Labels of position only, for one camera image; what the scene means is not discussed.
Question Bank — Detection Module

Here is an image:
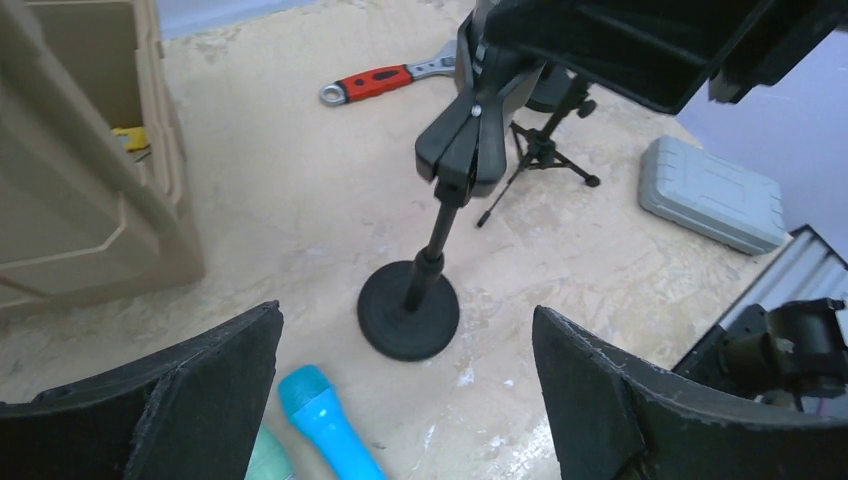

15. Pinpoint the black tripod shock-mount stand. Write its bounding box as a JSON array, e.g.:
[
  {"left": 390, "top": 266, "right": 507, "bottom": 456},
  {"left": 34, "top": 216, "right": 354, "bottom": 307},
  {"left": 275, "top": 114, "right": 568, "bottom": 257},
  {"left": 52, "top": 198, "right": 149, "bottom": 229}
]
[{"left": 476, "top": 64, "right": 601, "bottom": 228}]

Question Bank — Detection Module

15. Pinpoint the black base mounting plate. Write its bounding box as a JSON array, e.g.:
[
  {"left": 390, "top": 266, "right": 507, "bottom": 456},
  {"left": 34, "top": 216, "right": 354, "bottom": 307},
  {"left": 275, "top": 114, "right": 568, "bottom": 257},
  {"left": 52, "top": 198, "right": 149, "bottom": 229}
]
[{"left": 672, "top": 298, "right": 847, "bottom": 416}]

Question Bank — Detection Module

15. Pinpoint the aluminium rail frame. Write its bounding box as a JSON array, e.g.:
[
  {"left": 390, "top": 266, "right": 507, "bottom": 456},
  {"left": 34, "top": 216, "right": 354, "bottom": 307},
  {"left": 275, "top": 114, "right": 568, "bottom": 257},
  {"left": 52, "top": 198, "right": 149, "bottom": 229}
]
[{"left": 718, "top": 225, "right": 847, "bottom": 330}]

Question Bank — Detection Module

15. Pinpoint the black round-base clip stand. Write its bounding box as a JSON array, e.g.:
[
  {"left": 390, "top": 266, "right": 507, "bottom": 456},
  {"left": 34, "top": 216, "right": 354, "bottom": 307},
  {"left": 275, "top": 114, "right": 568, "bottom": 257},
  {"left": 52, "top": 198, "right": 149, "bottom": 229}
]
[{"left": 357, "top": 8, "right": 543, "bottom": 362}]

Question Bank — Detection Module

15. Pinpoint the grey plastic case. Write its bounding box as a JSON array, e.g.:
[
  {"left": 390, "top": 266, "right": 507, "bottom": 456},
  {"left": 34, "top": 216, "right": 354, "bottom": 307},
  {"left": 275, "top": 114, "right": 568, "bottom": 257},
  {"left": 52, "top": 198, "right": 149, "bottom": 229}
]
[{"left": 638, "top": 135, "right": 787, "bottom": 256}]

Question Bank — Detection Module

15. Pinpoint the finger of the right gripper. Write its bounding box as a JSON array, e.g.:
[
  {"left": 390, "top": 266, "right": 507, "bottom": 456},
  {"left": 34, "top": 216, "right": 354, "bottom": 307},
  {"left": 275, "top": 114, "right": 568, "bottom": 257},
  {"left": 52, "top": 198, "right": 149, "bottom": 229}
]
[
  {"left": 708, "top": 0, "right": 847, "bottom": 104},
  {"left": 484, "top": 0, "right": 772, "bottom": 114}
]

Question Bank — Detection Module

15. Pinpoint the tan plastic tool case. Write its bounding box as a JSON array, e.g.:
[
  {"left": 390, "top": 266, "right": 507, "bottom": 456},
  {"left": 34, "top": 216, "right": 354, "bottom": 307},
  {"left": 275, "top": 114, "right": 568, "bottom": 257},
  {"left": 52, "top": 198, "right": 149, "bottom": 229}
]
[{"left": 1, "top": 1, "right": 205, "bottom": 318}]

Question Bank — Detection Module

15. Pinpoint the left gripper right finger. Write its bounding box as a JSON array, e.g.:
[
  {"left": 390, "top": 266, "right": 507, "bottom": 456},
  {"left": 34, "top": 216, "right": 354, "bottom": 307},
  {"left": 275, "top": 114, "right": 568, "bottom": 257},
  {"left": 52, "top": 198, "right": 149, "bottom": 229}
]
[{"left": 532, "top": 306, "right": 847, "bottom": 479}]

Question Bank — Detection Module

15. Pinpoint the green microphone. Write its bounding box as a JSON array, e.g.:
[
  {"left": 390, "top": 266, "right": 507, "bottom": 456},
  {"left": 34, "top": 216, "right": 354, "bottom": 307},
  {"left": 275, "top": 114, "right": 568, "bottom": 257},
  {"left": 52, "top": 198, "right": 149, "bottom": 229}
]
[{"left": 245, "top": 424, "right": 296, "bottom": 480}]

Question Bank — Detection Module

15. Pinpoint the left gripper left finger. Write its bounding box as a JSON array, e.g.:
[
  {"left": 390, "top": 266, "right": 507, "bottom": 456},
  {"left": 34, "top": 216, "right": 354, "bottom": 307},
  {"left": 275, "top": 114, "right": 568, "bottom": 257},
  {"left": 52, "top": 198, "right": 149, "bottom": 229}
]
[{"left": 1, "top": 301, "right": 284, "bottom": 479}]

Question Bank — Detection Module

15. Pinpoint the blue microphone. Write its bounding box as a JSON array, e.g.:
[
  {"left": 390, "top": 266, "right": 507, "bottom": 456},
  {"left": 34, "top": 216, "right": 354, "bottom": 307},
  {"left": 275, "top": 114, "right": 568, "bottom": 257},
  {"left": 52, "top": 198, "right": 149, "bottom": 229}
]
[{"left": 277, "top": 365, "right": 387, "bottom": 480}]

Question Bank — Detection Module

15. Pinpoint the red-handled adjustable wrench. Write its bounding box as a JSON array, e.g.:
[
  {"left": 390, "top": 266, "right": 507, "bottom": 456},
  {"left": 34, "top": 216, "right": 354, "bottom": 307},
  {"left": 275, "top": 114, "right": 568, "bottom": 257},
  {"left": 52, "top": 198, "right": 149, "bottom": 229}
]
[{"left": 319, "top": 40, "right": 457, "bottom": 107}]

